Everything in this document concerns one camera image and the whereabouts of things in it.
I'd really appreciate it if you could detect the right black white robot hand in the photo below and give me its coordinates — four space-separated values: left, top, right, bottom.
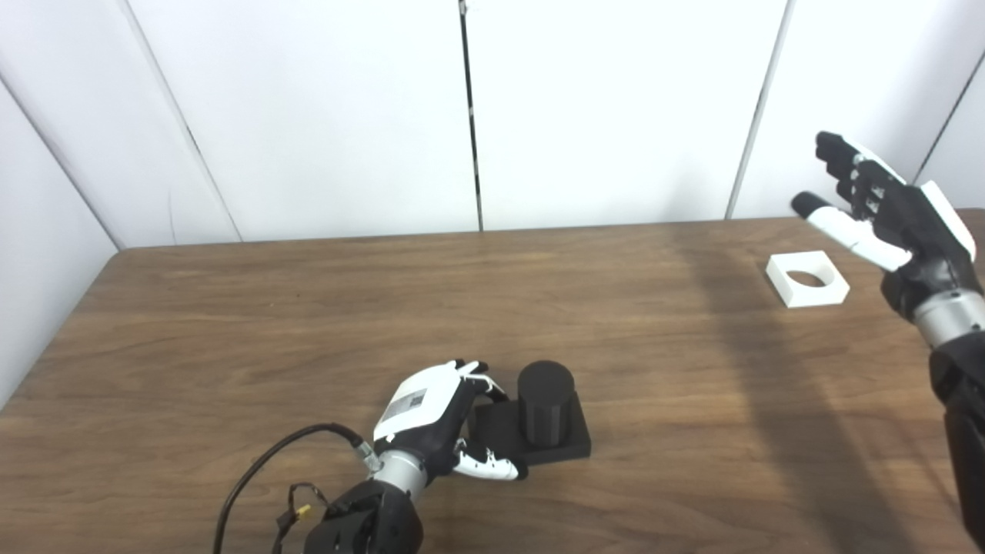
790 131 984 320

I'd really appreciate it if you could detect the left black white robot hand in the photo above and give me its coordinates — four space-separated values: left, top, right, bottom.
372 359 529 482

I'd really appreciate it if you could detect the black peg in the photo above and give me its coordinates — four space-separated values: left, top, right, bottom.
468 360 593 466

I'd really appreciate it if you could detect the white square piece with hole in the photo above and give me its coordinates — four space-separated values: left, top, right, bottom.
766 250 851 309

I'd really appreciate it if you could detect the thick black left wrist cable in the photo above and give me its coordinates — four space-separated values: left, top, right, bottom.
213 422 383 554

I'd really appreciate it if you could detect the thin cable with yellow connector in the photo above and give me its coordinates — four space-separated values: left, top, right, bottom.
271 482 332 554

